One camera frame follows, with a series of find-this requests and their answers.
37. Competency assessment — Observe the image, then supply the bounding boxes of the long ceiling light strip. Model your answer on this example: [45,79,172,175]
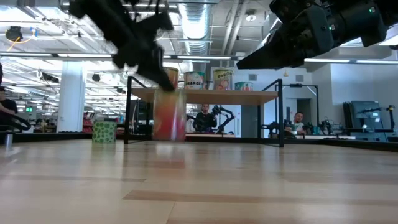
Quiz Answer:
[0,52,246,62]
[304,57,398,65]

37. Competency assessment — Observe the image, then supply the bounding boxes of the small can labelled orange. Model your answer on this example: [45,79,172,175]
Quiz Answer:
[183,70,206,91]

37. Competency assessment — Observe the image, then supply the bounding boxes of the black ceiling camera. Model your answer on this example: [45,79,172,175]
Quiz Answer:
[4,26,24,43]

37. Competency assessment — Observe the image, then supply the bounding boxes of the black aluminium table frame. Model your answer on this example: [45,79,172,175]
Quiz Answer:
[0,132,398,153]

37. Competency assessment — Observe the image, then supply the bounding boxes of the dark computer monitor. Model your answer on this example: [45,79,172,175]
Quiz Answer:
[343,100,382,129]

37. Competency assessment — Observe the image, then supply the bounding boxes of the black-framed wooden shelf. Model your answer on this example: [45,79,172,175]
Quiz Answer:
[124,75,284,149]

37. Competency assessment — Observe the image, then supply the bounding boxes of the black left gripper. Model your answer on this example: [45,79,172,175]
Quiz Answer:
[112,12,175,93]

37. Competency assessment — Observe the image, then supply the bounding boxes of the silver ceiling duct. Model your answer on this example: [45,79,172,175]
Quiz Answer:
[178,0,216,55]

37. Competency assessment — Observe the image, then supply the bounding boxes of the small green peas can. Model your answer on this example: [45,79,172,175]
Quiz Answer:
[92,120,118,144]

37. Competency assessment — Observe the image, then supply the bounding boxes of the black background frame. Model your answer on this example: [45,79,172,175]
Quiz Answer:
[289,83,320,127]

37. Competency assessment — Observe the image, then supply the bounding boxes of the white column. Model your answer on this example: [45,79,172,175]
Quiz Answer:
[56,60,87,134]

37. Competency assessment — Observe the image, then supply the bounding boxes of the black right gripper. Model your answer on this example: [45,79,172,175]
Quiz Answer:
[236,4,337,70]

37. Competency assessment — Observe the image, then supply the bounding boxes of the person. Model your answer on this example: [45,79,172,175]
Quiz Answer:
[291,111,308,135]
[0,62,19,125]
[192,103,218,133]

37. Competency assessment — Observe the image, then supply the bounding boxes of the tall red corn can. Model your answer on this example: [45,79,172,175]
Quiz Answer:
[153,88,187,141]

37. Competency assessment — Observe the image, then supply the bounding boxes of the black curved bar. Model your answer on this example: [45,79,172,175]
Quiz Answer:
[0,114,32,132]

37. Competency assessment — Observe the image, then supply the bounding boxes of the tall blue peaches can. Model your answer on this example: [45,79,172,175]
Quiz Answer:
[213,67,234,91]

